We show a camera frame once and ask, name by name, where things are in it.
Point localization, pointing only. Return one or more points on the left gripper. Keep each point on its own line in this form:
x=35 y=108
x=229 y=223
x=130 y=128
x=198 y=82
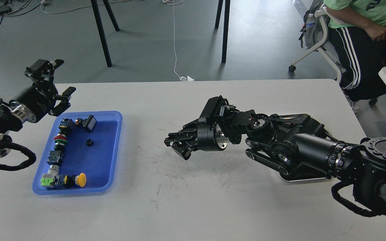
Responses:
x=41 y=97

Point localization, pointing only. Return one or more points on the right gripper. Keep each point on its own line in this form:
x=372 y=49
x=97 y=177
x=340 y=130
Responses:
x=197 y=136

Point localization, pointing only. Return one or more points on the small black gear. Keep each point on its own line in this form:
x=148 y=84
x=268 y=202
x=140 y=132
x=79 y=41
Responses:
x=89 y=142

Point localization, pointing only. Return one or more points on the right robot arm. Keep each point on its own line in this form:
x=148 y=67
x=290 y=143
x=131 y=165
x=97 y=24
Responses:
x=360 y=168

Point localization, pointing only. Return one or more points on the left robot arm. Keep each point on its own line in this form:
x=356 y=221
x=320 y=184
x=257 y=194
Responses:
x=12 y=119

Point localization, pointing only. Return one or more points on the black square push button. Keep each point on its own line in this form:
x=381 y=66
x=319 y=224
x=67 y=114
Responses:
x=88 y=124

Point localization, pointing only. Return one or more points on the red green indicator stack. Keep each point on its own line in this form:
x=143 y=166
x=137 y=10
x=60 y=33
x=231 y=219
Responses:
x=60 y=142

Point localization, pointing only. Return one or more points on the blue plastic tray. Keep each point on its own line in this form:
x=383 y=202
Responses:
x=97 y=162

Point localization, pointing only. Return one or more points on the yellow push button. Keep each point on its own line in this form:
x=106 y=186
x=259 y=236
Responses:
x=79 y=180

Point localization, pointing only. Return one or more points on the metal tray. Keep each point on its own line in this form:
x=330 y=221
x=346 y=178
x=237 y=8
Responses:
x=300 y=180

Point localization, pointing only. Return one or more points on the black table leg right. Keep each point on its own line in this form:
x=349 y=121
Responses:
x=226 y=18

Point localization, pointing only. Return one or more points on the white office chair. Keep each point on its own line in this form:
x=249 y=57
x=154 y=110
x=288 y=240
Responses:
x=315 y=31

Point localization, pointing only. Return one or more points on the seated person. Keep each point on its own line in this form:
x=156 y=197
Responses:
x=360 y=44

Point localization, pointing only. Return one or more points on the blue black switch block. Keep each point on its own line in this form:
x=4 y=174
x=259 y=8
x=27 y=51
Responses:
x=66 y=126

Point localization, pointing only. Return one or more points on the black green switch block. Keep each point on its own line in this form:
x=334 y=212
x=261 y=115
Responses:
x=55 y=158

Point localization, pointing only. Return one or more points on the green switch component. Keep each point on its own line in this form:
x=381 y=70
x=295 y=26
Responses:
x=52 y=179

